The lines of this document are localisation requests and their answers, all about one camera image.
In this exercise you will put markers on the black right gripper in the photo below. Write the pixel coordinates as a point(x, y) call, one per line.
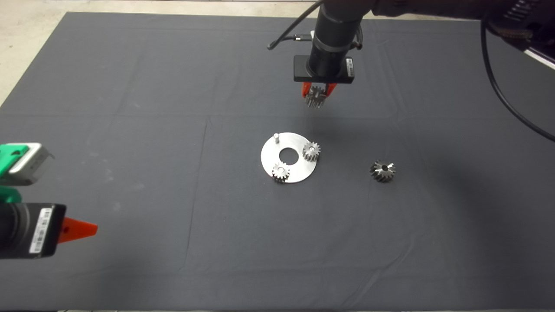
point(325, 69)

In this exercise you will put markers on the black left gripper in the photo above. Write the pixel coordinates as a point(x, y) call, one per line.
point(37, 232)

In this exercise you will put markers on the small dark steel gear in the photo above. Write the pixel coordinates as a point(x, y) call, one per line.
point(315, 99)

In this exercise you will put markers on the larger steel gear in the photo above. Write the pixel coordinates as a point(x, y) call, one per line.
point(386, 174)

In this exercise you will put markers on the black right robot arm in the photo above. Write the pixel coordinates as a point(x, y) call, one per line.
point(338, 21)

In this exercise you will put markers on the round metal plate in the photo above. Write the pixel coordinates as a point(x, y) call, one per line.
point(300, 172)

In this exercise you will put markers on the dark grey table cloth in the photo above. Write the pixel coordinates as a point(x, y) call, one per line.
point(173, 130)

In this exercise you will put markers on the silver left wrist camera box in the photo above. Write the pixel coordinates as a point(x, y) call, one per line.
point(34, 168)

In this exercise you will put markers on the green left camera mount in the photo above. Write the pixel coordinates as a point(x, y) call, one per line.
point(11, 158)

